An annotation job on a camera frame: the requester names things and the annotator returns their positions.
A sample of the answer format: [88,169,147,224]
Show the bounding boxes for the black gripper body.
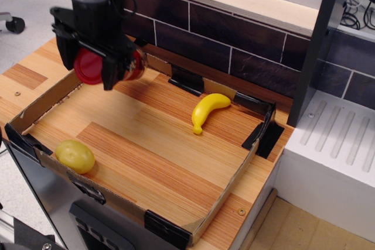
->
[50,0,137,64]

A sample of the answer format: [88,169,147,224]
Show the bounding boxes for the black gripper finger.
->
[101,55,129,91]
[56,32,80,70]

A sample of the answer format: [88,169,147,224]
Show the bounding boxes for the red-lidded spice bottle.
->
[73,48,148,85]

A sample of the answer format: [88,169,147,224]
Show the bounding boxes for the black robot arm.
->
[50,0,146,90]

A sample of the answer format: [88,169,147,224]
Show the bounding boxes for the cardboard fence with black tape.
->
[1,40,292,249]

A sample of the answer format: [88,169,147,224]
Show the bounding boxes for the black office chair caster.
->
[1,12,25,34]

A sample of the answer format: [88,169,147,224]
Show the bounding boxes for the yellow toy potato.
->
[54,140,95,174]

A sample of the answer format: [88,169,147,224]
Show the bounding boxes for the yellow toy banana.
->
[192,93,231,135]

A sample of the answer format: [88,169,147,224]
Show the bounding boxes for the black panel with buttons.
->
[69,203,136,250]

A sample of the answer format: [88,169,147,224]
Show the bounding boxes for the white ridged drainboard unit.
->
[275,91,374,241]

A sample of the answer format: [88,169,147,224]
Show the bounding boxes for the dark shelf frame with tiles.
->
[73,0,346,128]

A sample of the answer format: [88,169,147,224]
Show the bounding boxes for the black cables in background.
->
[339,0,375,31]

